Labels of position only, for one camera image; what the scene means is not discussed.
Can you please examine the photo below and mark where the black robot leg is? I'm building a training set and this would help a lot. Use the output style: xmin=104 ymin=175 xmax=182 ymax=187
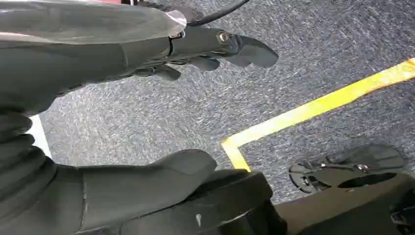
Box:
xmin=275 ymin=172 xmax=415 ymax=235
xmin=118 ymin=168 xmax=288 ymax=235

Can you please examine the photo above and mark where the black robot foot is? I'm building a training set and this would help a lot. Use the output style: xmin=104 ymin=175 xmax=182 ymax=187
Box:
xmin=288 ymin=144 xmax=408 ymax=195

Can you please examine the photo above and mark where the yellow floor tape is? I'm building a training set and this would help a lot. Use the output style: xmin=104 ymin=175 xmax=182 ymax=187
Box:
xmin=221 ymin=57 xmax=415 ymax=172

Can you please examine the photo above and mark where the black cable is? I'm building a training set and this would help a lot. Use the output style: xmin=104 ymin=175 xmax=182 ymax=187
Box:
xmin=187 ymin=0 xmax=251 ymax=27

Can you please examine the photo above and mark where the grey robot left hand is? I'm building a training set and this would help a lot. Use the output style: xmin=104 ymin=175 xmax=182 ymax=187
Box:
xmin=0 ymin=0 xmax=280 ymax=235

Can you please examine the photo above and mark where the white floor tape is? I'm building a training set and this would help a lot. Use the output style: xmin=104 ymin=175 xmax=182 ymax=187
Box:
xmin=26 ymin=114 xmax=52 ymax=159

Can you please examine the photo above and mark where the ribbed grey left arm sleeve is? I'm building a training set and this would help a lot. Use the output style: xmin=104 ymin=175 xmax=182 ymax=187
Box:
xmin=0 ymin=112 xmax=83 ymax=235

